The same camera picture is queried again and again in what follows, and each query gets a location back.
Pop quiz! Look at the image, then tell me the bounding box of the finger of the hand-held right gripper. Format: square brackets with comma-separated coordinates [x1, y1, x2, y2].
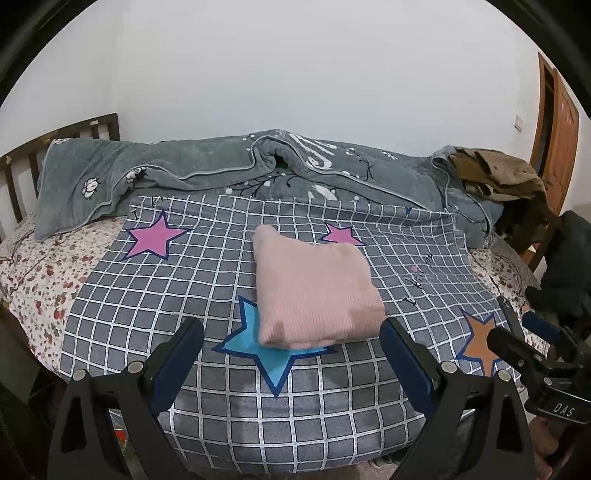
[487, 295, 556, 384]
[522, 311, 585, 365]

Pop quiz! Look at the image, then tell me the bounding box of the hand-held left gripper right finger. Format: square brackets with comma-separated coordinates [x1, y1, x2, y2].
[380, 318, 536, 480]

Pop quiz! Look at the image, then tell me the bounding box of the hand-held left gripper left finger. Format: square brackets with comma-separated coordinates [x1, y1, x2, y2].
[47, 318, 205, 480]

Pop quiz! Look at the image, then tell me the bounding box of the pink ribbed sweater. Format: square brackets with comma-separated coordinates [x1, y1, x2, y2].
[252, 224, 386, 350]

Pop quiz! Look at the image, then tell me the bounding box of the brown clothes pile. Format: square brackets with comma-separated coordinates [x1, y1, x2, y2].
[450, 147, 548, 201]

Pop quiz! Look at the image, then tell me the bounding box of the person's right hand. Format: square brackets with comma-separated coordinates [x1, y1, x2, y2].
[531, 418, 571, 469]

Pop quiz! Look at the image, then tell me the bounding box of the grey checked star blanket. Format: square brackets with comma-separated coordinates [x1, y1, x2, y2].
[60, 194, 529, 462]

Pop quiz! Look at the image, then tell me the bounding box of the dark wooden chair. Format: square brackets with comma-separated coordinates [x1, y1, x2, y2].
[496, 198, 561, 273]

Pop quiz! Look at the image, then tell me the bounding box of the floral bed sheet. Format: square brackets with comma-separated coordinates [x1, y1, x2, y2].
[0, 217, 541, 370]

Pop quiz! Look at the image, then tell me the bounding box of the wooden door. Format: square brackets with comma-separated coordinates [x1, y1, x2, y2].
[529, 52, 580, 204]

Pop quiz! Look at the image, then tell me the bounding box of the grey plush quilt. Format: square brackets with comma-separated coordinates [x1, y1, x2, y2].
[34, 129, 504, 250]

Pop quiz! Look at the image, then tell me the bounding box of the dark wooden headboard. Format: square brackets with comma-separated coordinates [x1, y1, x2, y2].
[0, 113, 122, 227]

